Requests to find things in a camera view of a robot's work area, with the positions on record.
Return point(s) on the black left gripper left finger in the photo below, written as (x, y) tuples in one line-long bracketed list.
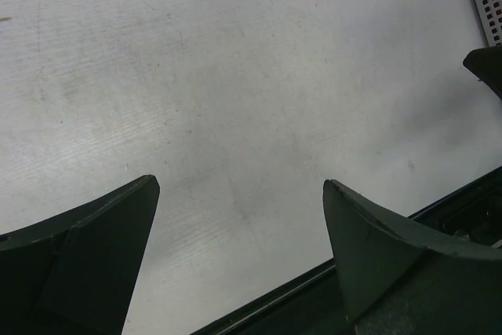
[(75, 273)]

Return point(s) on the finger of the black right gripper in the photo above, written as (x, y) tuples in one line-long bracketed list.
[(486, 65)]

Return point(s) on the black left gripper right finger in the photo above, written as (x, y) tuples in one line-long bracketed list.
[(398, 276)]

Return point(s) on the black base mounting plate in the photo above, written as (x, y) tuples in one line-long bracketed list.
[(313, 304)]

